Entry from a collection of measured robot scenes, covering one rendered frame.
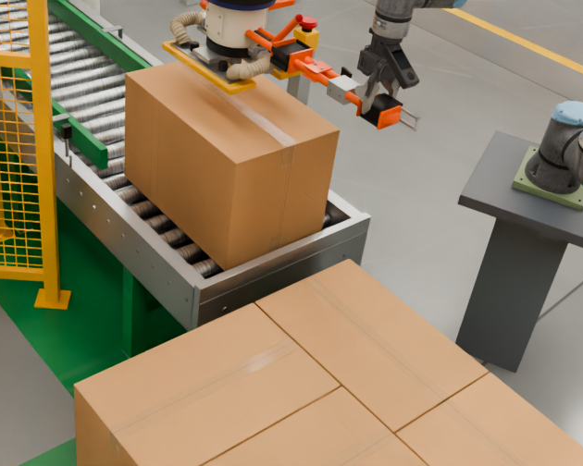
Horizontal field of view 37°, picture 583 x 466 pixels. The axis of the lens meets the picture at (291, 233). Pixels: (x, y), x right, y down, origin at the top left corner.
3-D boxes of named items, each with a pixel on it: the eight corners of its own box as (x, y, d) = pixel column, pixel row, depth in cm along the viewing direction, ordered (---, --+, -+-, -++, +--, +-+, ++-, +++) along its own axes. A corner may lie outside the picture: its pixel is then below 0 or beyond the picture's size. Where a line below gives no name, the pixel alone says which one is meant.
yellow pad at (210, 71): (161, 48, 267) (161, 32, 264) (188, 42, 273) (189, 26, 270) (229, 95, 248) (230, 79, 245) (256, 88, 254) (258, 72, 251)
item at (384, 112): (355, 116, 226) (358, 98, 223) (375, 108, 231) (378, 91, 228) (378, 130, 222) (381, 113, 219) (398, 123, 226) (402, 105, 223)
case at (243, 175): (123, 176, 304) (124, 72, 280) (217, 146, 327) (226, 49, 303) (225, 272, 270) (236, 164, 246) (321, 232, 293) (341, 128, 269)
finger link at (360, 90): (351, 105, 226) (366, 73, 223) (366, 116, 223) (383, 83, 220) (343, 104, 224) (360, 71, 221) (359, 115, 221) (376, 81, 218)
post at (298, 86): (264, 247, 371) (293, 28, 311) (276, 241, 375) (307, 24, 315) (274, 255, 367) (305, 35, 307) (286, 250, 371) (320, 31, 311)
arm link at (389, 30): (418, 19, 212) (390, 26, 207) (415, 38, 215) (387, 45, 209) (392, 5, 217) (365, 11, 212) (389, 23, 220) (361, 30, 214)
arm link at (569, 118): (570, 138, 296) (588, 93, 285) (596, 168, 284) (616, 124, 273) (530, 141, 292) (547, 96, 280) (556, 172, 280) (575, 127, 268)
